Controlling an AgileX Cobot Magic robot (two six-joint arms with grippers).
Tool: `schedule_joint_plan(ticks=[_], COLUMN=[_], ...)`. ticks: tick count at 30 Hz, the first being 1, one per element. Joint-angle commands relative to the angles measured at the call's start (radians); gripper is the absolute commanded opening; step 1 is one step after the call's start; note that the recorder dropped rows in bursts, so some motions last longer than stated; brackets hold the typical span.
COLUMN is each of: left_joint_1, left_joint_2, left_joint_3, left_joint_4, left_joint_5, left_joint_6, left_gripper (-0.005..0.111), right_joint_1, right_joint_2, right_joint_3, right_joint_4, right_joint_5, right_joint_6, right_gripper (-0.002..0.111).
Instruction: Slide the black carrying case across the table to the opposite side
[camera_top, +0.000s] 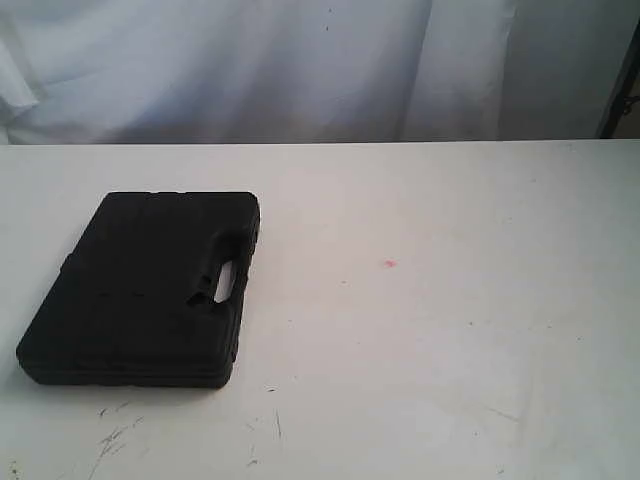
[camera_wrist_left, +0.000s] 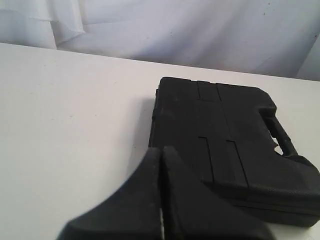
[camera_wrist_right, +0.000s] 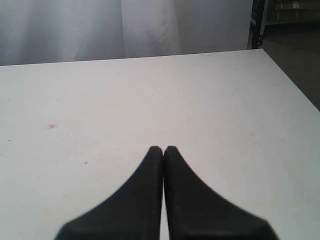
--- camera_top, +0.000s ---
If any black plastic tool case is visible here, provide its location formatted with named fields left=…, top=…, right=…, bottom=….
left=16, top=192, right=260, bottom=389

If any white backdrop curtain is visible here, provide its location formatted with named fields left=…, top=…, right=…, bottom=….
left=1, top=1, right=639, bottom=144

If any black stand pole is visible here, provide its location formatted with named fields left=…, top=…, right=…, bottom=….
left=596, top=13, right=639, bottom=140

